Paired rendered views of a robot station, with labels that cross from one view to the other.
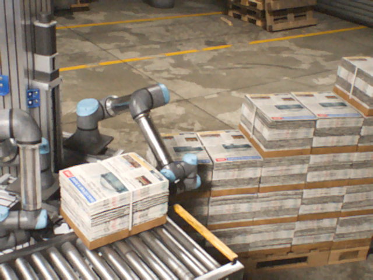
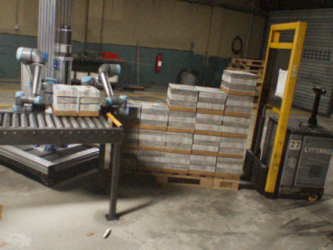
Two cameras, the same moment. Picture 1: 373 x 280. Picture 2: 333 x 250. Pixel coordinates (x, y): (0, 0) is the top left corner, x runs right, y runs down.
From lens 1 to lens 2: 1.56 m
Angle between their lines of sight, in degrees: 18
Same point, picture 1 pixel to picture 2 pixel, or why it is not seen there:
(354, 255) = (229, 186)
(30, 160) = (37, 70)
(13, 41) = (50, 36)
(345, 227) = (222, 164)
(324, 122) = (203, 94)
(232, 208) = (152, 137)
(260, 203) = (168, 138)
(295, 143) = (187, 103)
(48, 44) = (66, 38)
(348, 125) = (217, 97)
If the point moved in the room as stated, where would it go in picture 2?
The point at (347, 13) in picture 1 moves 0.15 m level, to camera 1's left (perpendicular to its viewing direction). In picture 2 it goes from (299, 105) to (294, 104)
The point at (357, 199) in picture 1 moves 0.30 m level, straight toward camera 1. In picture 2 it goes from (228, 146) to (214, 152)
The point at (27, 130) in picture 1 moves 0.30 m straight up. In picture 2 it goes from (37, 56) to (38, 21)
